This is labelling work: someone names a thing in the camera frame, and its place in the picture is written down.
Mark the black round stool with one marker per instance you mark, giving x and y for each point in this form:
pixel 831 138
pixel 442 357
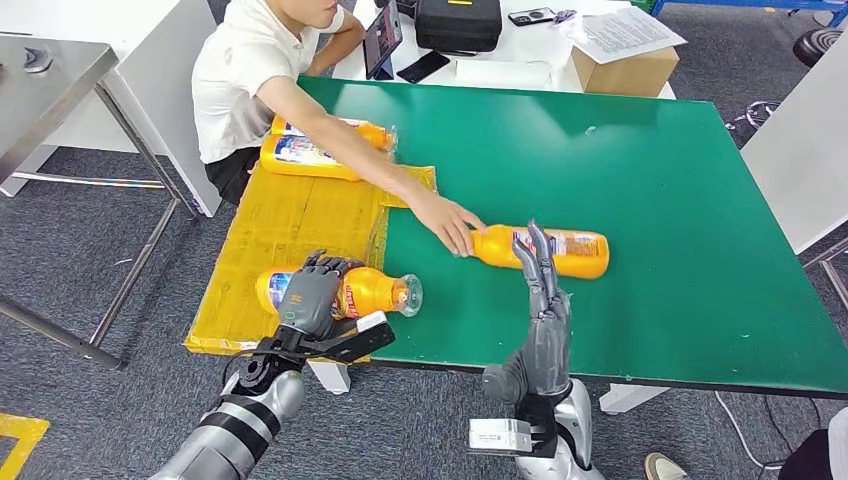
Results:
pixel 818 45

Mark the yellow taped cardboard mat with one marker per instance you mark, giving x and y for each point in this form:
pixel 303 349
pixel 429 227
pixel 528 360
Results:
pixel 285 225

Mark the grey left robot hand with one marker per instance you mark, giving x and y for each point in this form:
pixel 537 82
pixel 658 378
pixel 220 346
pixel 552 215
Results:
pixel 308 305

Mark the person's left forearm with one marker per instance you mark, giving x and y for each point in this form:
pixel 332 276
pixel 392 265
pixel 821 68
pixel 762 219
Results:
pixel 341 46

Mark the stainless steel table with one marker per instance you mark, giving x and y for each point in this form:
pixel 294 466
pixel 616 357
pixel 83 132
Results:
pixel 46 99

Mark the person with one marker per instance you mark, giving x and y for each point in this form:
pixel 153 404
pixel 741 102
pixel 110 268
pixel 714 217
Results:
pixel 232 73
pixel 818 454

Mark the person's foot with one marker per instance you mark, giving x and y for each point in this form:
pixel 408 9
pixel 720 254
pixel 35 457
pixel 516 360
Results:
pixel 664 469

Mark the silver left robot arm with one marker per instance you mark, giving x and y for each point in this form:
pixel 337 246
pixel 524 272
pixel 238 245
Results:
pixel 245 417

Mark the printed paper sheet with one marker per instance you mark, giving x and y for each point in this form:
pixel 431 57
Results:
pixel 626 33

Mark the white side table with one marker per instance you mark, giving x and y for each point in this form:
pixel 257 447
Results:
pixel 802 152

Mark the person's right hand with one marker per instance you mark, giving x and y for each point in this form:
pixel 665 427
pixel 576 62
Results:
pixel 444 222

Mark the brown cardboard box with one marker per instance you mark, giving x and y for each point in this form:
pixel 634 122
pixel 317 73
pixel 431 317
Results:
pixel 623 76

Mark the black smartphone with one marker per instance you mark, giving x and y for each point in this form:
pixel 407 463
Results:
pixel 424 66

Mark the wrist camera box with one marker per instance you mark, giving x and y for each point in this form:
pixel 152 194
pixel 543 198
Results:
pixel 364 341
pixel 497 437

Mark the blue metal rack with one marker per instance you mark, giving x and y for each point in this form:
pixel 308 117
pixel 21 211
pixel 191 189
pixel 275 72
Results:
pixel 729 3

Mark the white table leg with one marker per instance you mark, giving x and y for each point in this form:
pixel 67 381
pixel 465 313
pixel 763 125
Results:
pixel 632 397
pixel 329 378

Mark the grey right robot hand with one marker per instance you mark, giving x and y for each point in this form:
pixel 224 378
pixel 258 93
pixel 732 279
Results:
pixel 546 351

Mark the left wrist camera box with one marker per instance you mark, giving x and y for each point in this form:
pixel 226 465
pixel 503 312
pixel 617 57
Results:
pixel 364 341

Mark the yellow floor tape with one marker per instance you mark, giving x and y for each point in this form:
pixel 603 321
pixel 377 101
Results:
pixel 30 428

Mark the grey metal part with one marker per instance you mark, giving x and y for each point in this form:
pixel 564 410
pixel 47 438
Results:
pixel 37 61

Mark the person's right forearm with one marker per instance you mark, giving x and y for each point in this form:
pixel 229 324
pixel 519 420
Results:
pixel 371 162

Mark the orange detergent bottle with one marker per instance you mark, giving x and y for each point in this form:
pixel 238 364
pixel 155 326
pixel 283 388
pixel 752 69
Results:
pixel 583 255
pixel 374 136
pixel 291 156
pixel 371 291

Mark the green plastic crate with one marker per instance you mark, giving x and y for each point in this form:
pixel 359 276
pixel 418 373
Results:
pixel 642 5

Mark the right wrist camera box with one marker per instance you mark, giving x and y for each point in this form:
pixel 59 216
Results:
pixel 497 437

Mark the purple wrapper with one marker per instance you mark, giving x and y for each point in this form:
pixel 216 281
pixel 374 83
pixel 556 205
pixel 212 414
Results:
pixel 563 16

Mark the black carrying case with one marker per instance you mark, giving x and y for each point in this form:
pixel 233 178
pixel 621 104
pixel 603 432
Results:
pixel 457 25

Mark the tablet on blue stand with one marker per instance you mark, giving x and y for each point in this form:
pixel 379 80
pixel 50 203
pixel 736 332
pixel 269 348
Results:
pixel 383 36

